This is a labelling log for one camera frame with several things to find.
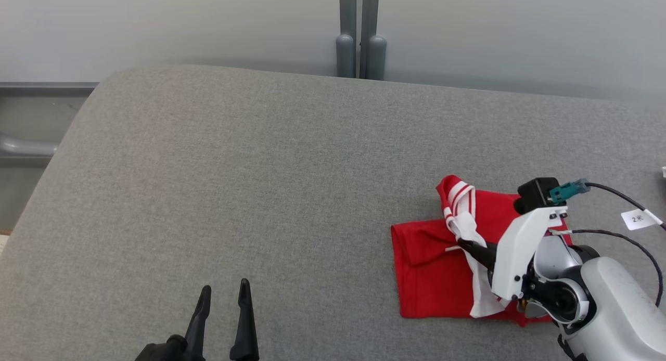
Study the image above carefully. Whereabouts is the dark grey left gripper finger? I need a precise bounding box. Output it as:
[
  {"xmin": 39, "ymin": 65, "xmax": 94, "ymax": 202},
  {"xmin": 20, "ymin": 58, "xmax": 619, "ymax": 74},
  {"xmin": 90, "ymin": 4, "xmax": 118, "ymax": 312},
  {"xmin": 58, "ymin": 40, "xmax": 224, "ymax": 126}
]
[
  {"xmin": 229, "ymin": 278, "xmax": 260, "ymax": 361},
  {"xmin": 184, "ymin": 285, "xmax": 213, "ymax": 361}
]

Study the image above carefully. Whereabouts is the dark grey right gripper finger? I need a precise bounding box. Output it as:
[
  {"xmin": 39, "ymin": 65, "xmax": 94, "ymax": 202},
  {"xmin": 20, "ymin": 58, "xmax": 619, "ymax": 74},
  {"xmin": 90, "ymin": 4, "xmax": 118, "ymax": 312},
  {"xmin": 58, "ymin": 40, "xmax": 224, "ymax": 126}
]
[{"xmin": 456, "ymin": 238, "xmax": 498, "ymax": 272}]

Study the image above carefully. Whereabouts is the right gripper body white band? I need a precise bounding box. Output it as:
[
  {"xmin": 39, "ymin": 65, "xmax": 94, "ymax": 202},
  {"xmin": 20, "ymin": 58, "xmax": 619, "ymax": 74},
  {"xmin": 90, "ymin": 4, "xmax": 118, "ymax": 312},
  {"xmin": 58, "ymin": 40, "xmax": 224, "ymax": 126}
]
[{"xmin": 491, "ymin": 207, "xmax": 569, "ymax": 301}]

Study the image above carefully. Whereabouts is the red shirt with white sleeves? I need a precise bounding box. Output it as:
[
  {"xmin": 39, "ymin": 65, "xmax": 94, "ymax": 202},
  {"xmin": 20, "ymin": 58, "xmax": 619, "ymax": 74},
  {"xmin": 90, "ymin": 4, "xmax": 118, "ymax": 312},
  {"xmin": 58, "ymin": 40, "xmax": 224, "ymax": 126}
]
[{"xmin": 390, "ymin": 175, "xmax": 573, "ymax": 328}]

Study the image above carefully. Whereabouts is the grey rounded pipe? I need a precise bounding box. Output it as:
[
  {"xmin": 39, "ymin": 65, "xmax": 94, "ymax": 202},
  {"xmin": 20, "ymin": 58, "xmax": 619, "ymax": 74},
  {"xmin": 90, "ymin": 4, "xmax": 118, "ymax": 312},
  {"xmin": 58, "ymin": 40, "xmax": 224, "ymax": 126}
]
[{"xmin": 0, "ymin": 132, "xmax": 59, "ymax": 158}]

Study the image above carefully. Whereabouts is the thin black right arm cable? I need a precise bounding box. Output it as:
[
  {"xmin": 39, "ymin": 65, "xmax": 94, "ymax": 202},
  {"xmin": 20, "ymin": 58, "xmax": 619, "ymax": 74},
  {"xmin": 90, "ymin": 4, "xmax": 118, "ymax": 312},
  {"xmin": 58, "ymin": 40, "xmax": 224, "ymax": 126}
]
[{"xmin": 552, "ymin": 228, "xmax": 665, "ymax": 307}]

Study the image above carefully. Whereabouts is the right camera cable teal connector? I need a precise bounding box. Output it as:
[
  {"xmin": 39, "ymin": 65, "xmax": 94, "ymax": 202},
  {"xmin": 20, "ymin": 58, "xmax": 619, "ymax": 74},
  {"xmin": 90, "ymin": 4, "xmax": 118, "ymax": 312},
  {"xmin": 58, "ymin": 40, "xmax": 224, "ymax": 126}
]
[{"xmin": 549, "ymin": 179, "xmax": 666, "ymax": 230}]

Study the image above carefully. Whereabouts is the white cable length tag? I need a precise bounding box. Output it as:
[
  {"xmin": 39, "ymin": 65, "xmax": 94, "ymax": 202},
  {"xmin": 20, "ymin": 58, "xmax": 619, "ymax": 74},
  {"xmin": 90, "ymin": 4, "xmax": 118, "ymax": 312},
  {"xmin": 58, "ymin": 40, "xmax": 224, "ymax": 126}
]
[{"xmin": 621, "ymin": 209, "xmax": 660, "ymax": 231}]

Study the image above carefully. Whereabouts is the grey horizontal wall rail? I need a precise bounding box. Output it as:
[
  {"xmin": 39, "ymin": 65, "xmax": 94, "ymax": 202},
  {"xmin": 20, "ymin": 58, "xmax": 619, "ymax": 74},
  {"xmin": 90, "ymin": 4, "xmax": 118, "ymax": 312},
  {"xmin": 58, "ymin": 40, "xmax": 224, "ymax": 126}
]
[{"xmin": 0, "ymin": 82, "xmax": 99, "ymax": 97}]

